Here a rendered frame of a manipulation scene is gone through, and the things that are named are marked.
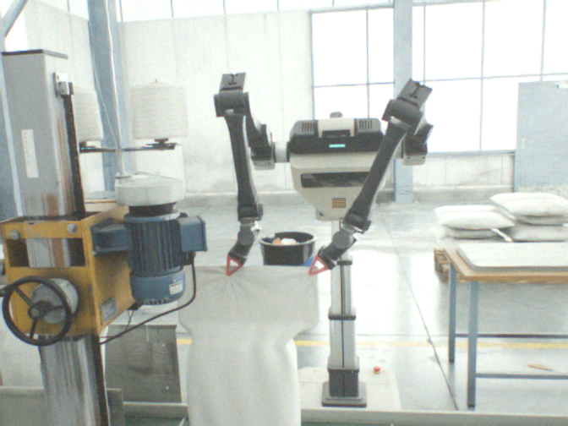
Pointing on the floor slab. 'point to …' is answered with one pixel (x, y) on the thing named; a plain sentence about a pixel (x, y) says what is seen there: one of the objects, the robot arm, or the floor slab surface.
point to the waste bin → (272, 256)
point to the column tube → (49, 198)
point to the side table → (477, 319)
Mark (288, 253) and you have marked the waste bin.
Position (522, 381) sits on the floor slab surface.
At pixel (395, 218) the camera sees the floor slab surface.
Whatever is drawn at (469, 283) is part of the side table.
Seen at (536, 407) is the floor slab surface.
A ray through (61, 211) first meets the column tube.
